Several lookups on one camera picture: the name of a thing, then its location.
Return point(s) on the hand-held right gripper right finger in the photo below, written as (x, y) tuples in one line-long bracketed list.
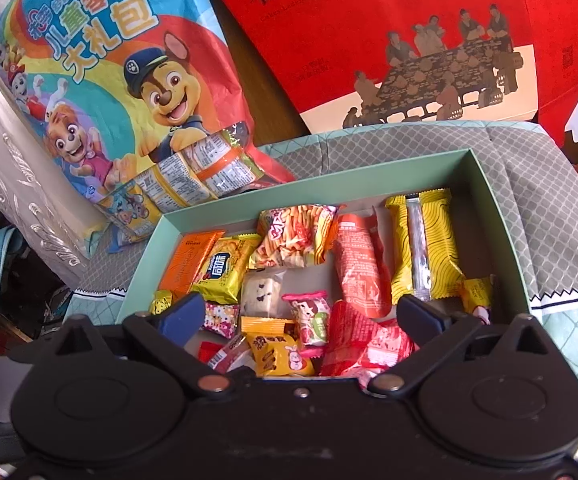
[(419, 316)]

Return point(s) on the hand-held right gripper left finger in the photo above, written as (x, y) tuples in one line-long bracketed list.
[(183, 316)]

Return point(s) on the pink printed candy packet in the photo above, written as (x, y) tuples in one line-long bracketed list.
[(221, 320)]

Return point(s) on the small red white packet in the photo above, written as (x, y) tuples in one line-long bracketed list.
[(221, 355)]

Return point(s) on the large red snack packet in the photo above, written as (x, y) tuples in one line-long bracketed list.
[(364, 345)]

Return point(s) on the white square cake packet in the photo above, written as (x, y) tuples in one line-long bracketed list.
[(264, 292)]

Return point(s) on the yellow rabbit snack packet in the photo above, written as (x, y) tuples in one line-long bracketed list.
[(279, 352)]

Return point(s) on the pink green candy packet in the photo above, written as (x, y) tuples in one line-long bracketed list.
[(311, 320)]

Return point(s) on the green cardboard box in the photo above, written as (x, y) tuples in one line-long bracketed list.
[(499, 240)]

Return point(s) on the yellow red noodle snack packet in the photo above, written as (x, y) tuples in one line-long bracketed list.
[(294, 237)]

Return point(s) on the long yellow snack packet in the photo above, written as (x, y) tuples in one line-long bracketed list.
[(161, 302)]

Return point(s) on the yellow biscuit packet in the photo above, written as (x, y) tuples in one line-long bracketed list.
[(224, 270)]

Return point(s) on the yellow purple snack packet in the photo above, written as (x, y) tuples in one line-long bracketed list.
[(479, 297)]

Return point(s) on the yellow wavy striped packet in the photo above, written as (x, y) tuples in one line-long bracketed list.
[(441, 245)]

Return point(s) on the orange red snack packet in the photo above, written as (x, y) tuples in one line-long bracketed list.
[(361, 265)]

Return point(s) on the white lace curtain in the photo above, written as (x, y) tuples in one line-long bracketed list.
[(19, 185)]

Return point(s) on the cartoon dog snack bag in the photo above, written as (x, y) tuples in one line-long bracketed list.
[(94, 60)]

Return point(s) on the red paper gift bag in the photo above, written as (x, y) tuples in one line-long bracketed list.
[(369, 10)]

